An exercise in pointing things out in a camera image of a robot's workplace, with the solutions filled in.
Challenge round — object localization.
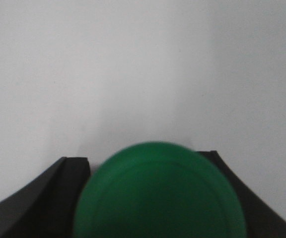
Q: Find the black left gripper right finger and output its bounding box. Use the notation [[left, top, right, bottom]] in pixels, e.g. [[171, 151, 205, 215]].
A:
[[199, 151, 286, 238]]

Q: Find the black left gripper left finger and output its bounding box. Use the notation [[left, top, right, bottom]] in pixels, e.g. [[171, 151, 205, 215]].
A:
[[0, 157, 90, 238]]

